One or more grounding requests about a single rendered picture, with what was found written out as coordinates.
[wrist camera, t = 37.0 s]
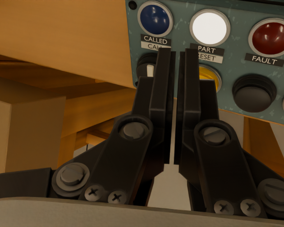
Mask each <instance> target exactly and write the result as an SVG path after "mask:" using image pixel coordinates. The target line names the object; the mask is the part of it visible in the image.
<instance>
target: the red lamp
mask: <svg viewBox="0 0 284 227"><path fill-rule="evenodd" d="M252 43H253V46H254V47H255V49H256V50H257V51H259V52H261V53H263V54H269V55H271V54H278V53H281V52H282V51H284V25H283V24H281V23H275V22H272V23H266V24H263V25H261V26H260V27H259V28H258V29H257V30H256V31H255V32H254V33H253V36H252Z"/></svg>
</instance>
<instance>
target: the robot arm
mask: <svg viewBox="0 0 284 227"><path fill-rule="evenodd" d="M175 61H176V51H171V48H161V47H159V49H158V55H157V61H156V68H155V74H154V77H143V76H140V77H139V80H138V84H137V89H136V94H135V98H134V102H133V107H132V111H131V115H127V116H124V117H122V118H121V119H119V120H118V121H117V122H116V124H115V125H114V127H113V129H112V131H111V133H110V135H109V137H108V139H106V140H104V141H103V142H101V143H99V144H97V145H96V146H94V147H92V148H90V149H88V150H87V151H85V152H83V153H81V154H80V155H78V156H76V157H75V158H73V159H71V160H69V161H68V162H66V163H64V164H63V165H61V166H60V167H58V169H56V170H52V169H51V167H50V168H40V169H32V170H24V171H16V172H8V173H0V227H284V178H283V177H281V176H280V175H279V174H277V173H276V172H274V171H273V170H272V169H270V168H269V167H267V166H266V165H264V164H263V163H262V162H261V161H259V160H258V159H256V158H255V157H253V156H252V155H251V154H249V153H248V152H247V151H245V150H244V149H243V148H241V145H240V142H239V140H238V137H237V134H236V132H235V130H234V128H233V127H232V126H230V125H229V124H228V123H226V122H224V121H222V120H220V119H219V111H218V103H217V94H216V86H215V80H214V79H200V78H199V57H198V49H192V48H185V52H184V51H180V58H179V79H178V93H177V109H176V126H175V145H174V164H175V165H179V173H180V174H181V175H182V176H183V177H184V178H186V179H187V188H188V195H189V201H190V207H191V211H188V210H179V209H166V208H156V207H147V205H148V202H149V198H150V195H151V191H152V188H153V184H154V177H156V176H157V175H158V174H160V173H161V172H163V171H164V164H169V159H170V145H171V131H172V117H173V102H174V78H175Z"/></svg>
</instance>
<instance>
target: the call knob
mask: <svg viewBox="0 0 284 227"><path fill-rule="evenodd" d="M156 61H157V57H153V56H149V57H145V58H143V59H142V60H141V61H140V63H139V64H138V66H137V68H136V73H137V78H138V79H139V77H140V76H143V77H154V74H155V68H156Z"/></svg>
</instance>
